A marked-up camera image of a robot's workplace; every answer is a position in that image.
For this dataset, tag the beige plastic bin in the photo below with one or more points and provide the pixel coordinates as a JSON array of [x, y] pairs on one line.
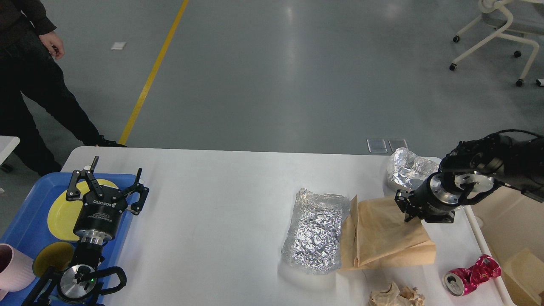
[[509, 222]]

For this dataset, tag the dark green mug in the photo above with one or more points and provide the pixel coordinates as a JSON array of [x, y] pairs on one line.
[[58, 254]]

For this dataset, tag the pink mug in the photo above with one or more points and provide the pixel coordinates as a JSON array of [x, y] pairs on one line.
[[16, 270]]

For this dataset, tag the crumpled brown paper ball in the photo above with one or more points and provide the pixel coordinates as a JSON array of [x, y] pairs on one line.
[[394, 296]]

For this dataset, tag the yellow round plate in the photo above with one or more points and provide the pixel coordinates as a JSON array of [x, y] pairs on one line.
[[65, 209]]

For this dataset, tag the floor outlet cover plates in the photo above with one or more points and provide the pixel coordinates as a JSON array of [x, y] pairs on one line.
[[382, 146]]

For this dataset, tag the white office chair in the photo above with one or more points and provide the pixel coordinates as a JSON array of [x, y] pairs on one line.
[[513, 20]]

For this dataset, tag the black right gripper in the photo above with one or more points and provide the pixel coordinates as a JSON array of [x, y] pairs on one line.
[[432, 201]]

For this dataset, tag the blue plastic tray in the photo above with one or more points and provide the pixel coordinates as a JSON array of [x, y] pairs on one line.
[[29, 232]]

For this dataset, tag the crumpled foil container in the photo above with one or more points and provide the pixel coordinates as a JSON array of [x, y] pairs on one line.
[[407, 171]]

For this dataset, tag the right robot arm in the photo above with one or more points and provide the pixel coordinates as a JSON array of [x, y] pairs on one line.
[[474, 170]]

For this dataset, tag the crushed red can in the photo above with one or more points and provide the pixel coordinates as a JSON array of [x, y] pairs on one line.
[[463, 281]]

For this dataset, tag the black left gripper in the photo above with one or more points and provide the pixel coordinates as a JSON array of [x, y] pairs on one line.
[[102, 214]]

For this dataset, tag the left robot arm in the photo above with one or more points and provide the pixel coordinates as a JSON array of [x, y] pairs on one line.
[[81, 281]]

